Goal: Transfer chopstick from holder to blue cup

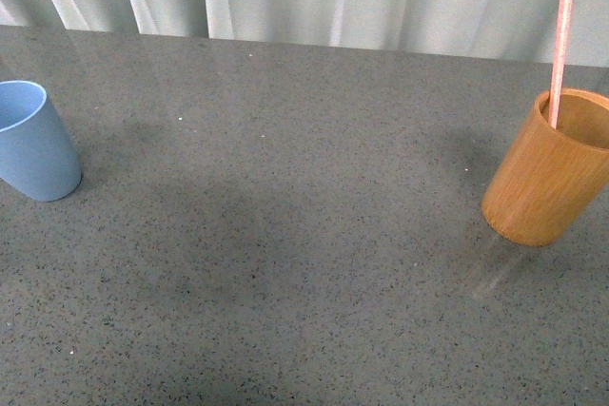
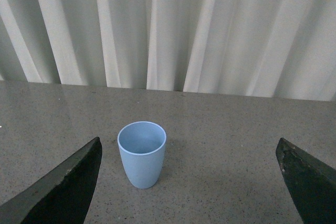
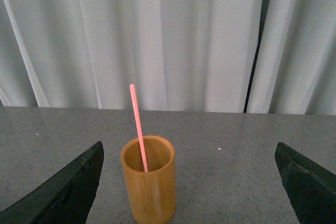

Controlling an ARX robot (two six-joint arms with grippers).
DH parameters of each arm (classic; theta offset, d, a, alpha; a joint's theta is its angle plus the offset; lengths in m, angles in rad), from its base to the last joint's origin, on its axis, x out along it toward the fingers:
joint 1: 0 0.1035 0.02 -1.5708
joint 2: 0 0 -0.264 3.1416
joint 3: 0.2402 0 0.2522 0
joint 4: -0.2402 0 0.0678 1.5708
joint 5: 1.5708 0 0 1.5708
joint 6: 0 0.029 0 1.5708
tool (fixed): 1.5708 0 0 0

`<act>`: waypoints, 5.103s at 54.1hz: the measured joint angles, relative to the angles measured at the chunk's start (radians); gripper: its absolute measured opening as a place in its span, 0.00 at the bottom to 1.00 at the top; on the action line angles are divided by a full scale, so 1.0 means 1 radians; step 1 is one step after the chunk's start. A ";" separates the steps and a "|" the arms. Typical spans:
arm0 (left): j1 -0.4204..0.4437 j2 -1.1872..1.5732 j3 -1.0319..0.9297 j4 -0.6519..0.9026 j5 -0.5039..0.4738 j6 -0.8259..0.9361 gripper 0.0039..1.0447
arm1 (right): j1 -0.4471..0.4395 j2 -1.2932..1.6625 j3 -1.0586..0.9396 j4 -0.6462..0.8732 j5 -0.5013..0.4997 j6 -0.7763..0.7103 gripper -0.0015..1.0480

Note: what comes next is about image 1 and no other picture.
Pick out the blue plastic cup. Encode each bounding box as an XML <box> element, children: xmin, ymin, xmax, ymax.
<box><xmin>1</xmin><ymin>80</ymin><xmax>82</xmax><ymax>202</ymax></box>

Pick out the brown bamboo holder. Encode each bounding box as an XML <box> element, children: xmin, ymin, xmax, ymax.
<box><xmin>481</xmin><ymin>87</ymin><xmax>608</xmax><ymax>246</ymax></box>

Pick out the pink chopstick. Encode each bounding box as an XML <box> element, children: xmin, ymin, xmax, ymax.
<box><xmin>548</xmin><ymin>0</ymin><xmax>573</xmax><ymax>129</ymax></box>

